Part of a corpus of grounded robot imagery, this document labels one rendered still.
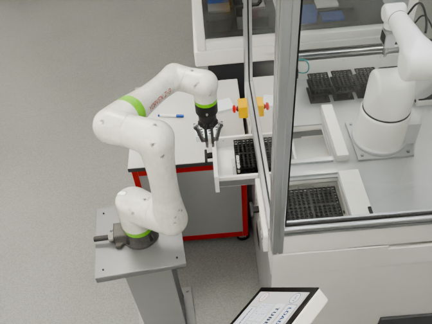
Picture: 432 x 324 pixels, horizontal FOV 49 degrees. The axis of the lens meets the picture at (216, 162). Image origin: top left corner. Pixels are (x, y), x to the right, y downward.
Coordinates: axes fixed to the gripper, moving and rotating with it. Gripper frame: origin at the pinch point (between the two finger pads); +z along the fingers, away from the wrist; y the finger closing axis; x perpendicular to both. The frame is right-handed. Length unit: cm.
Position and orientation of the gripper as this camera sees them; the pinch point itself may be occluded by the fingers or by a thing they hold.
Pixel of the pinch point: (210, 146)
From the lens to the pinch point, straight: 210.5
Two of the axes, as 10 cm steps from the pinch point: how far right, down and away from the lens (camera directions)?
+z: 0.6, 6.8, 7.3
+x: 0.6, 7.3, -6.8
